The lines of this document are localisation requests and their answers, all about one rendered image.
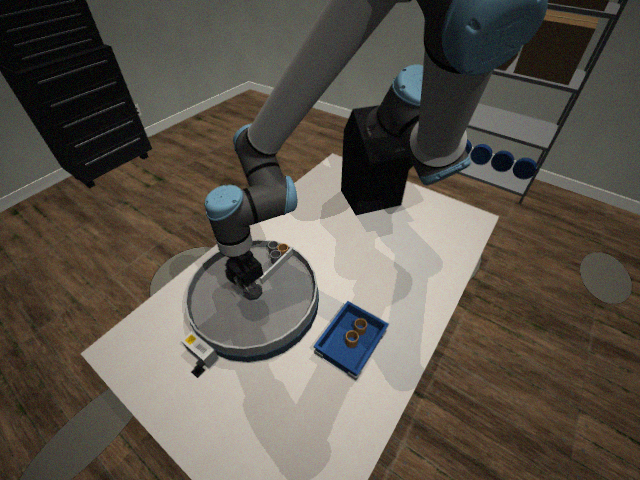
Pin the blue open crate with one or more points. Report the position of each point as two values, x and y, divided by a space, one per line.
333 340

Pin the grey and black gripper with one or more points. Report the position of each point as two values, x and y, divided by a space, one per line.
248 275

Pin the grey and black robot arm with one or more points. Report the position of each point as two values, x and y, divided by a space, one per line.
476 36

